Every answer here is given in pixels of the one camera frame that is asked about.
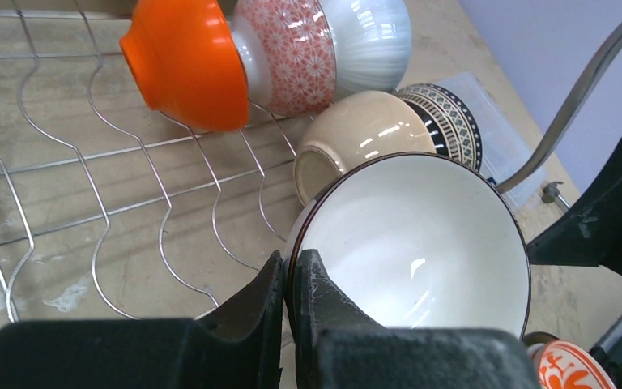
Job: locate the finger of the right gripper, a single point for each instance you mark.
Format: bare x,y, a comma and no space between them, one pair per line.
589,234

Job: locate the steel two-tier dish rack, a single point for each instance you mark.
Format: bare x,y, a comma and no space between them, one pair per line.
107,207

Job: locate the beige speckled bowl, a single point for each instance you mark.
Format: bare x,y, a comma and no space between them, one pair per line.
351,131

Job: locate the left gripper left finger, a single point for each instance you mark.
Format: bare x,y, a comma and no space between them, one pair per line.
237,345

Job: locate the grey leaf pattern bowl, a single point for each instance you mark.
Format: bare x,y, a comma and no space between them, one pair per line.
287,51

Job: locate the clear plastic screw box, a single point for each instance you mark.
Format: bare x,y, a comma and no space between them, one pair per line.
504,151

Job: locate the white red-rimmed bowl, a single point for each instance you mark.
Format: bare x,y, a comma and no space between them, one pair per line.
417,240

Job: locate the red floral pattern bowl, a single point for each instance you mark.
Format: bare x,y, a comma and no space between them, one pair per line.
563,364

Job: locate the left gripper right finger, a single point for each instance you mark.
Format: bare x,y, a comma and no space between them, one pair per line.
339,346

